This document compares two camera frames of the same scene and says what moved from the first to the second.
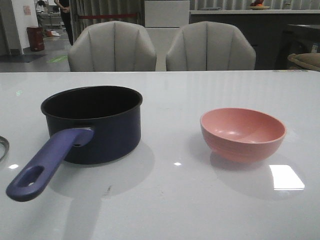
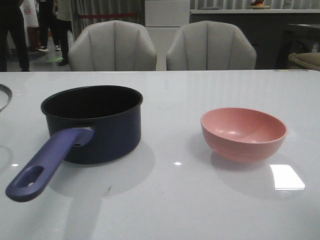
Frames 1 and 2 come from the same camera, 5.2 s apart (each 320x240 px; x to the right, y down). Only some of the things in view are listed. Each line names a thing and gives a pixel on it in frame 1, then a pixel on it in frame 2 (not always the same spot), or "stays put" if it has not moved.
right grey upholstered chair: x=206 y=46 stays put
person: x=64 y=5 to x=12 y=19
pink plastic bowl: x=241 y=135 stays put
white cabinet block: x=163 y=19 stays put
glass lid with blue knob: x=3 y=140 to x=5 y=97
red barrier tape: x=107 y=15 stays put
